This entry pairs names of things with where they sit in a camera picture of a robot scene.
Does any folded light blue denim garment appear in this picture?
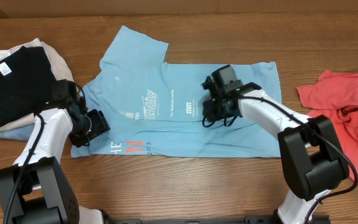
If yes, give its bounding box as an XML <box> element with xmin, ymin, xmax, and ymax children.
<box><xmin>0</xmin><ymin>124</ymin><xmax>34</xmax><ymax>141</ymax></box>

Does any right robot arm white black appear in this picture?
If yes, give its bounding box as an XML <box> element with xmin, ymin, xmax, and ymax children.
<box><xmin>202</xmin><ymin>65</ymin><xmax>353</xmax><ymax>224</ymax></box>

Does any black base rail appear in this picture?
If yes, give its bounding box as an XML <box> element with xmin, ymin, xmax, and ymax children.
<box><xmin>104</xmin><ymin>215</ymin><xmax>282</xmax><ymax>224</ymax></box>

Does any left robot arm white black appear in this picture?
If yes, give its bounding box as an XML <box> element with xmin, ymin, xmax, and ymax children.
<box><xmin>0</xmin><ymin>80</ymin><xmax>113</xmax><ymax>224</ymax></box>

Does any folded beige shirt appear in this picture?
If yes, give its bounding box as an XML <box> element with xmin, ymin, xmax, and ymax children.
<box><xmin>0</xmin><ymin>38</ymin><xmax>73</xmax><ymax>131</ymax></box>

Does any cardboard back panel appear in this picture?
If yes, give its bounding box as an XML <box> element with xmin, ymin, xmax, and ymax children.
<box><xmin>0</xmin><ymin>0</ymin><xmax>358</xmax><ymax>18</ymax></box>

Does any folded black shirt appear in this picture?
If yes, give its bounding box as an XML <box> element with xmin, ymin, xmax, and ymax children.
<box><xmin>0</xmin><ymin>47</ymin><xmax>57</xmax><ymax>127</ymax></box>

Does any red printed t-shirt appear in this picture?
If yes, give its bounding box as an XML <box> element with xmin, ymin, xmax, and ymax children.
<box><xmin>296</xmin><ymin>70</ymin><xmax>358</xmax><ymax>173</ymax></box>

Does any light blue printed t-shirt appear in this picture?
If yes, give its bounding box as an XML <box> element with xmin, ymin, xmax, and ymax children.
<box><xmin>71</xmin><ymin>27</ymin><xmax>280</xmax><ymax>157</ymax></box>

